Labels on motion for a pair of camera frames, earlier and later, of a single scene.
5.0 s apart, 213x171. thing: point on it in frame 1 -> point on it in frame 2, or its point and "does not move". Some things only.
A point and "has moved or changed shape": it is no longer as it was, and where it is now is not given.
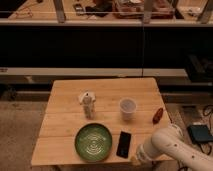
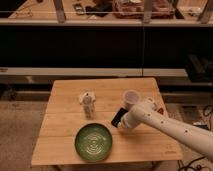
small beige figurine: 87,99 does not move
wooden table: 99,120 does not move
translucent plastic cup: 128,107 has moved or changed shape
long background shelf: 180,13 does not move
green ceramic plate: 93,141 does not move
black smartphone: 124,145 -> 118,116
